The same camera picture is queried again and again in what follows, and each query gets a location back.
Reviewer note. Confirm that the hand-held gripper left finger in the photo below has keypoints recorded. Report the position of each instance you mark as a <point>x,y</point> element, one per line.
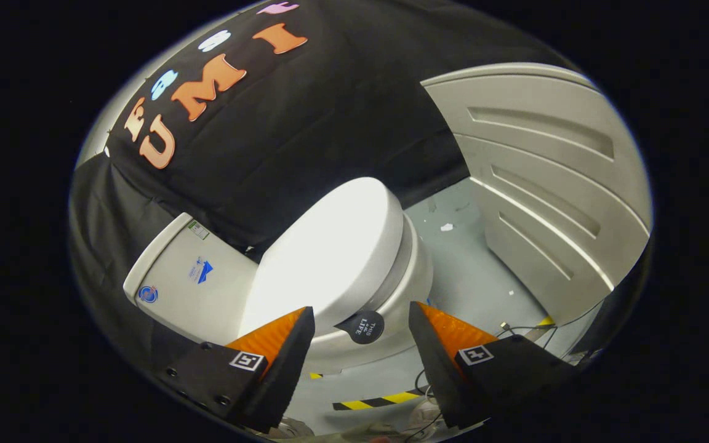
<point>284,369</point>

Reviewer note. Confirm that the black backdrop cloth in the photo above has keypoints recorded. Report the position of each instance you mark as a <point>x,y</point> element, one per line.
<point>305,135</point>

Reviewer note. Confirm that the grey panelled cabinet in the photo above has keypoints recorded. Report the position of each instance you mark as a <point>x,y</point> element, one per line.
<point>551,203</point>

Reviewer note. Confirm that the black round lid tab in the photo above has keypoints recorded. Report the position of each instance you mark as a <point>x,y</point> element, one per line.
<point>364,328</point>

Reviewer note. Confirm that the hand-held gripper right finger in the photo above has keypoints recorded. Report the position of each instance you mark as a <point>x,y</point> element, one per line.
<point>437,369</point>

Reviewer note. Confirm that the yellow black hazard tape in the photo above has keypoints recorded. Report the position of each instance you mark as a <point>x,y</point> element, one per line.
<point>373,402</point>

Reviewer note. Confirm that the white toilet bowl with seat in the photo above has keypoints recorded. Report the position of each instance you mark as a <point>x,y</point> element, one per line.
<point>407,289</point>

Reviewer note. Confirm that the white toilet lid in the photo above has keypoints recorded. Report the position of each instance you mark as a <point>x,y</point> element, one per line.
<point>330,252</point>

